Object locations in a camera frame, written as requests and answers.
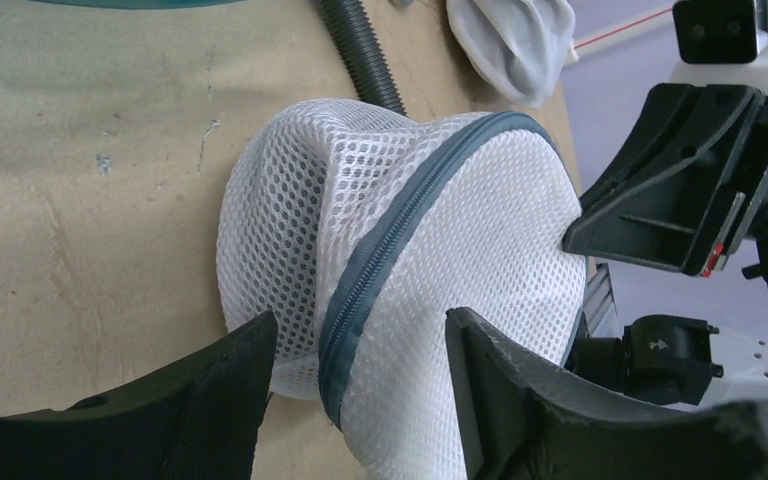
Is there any white PVC pipe rack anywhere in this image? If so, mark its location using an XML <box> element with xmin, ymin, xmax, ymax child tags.
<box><xmin>564</xmin><ymin>1</ymin><xmax>673</xmax><ymax>66</ymax></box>

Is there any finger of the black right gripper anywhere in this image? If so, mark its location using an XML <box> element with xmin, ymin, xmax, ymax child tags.
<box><xmin>562</xmin><ymin>83</ymin><xmax>768</xmax><ymax>276</ymax></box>

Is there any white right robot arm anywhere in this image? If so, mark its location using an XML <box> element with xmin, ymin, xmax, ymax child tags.
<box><xmin>562</xmin><ymin>83</ymin><xmax>768</xmax><ymax>407</ymax></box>

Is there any small pink-zip mesh bag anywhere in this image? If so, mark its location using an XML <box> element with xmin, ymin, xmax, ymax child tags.
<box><xmin>445</xmin><ymin>0</ymin><xmax>576</xmax><ymax>109</ymax></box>

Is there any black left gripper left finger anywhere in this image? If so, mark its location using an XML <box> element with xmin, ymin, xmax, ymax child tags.
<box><xmin>0</xmin><ymin>312</ymin><xmax>277</xmax><ymax>479</ymax></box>

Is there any black corrugated hose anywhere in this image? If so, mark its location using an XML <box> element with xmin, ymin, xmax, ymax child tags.
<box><xmin>317</xmin><ymin>0</ymin><xmax>408</xmax><ymax>117</ymax></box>

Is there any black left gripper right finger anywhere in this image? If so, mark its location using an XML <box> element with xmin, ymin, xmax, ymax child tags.
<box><xmin>445</xmin><ymin>307</ymin><xmax>768</xmax><ymax>479</ymax></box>

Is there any teal plastic basin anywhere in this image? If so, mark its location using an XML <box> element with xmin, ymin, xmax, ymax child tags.
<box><xmin>36</xmin><ymin>0</ymin><xmax>240</xmax><ymax>10</ymax></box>

